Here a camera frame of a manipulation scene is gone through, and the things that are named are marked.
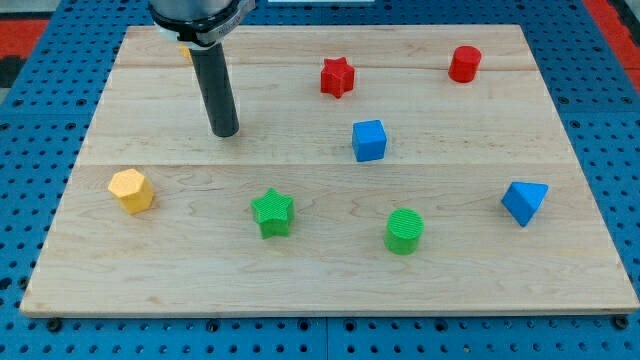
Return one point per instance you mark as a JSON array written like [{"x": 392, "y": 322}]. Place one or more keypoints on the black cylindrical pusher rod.
[{"x": 212, "y": 74}]

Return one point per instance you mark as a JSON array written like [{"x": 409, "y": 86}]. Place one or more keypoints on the yellow block behind rod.
[{"x": 185, "y": 52}]

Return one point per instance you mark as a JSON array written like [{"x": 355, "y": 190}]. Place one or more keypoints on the red star block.
[{"x": 337, "y": 77}]

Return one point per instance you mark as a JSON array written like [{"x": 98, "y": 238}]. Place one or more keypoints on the yellow hexagon block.
[{"x": 132, "y": 191}]

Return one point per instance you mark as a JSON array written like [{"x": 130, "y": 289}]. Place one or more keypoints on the green star block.
[{"x": 273, "y": 213}]

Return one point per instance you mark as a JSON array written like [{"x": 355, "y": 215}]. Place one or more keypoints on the blue cube block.
[{"x": 369, "y": 140}]

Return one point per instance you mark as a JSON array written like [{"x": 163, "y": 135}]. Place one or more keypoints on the wooden board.
[{"x": 452, "y": 151}]

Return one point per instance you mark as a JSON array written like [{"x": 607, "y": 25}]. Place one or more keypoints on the green cylinder block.
[{"x": 403, "y": 231}]

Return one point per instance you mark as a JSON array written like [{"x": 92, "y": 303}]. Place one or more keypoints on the red cylinder block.
[{"x": 464, "y": 64}]

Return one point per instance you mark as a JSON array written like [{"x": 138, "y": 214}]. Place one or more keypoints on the blue triangular prism block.
[{"x": 523, "y": 199}]

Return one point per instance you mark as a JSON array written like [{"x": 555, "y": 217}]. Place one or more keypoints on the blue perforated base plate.
[{"x": 46, "y": 114}]

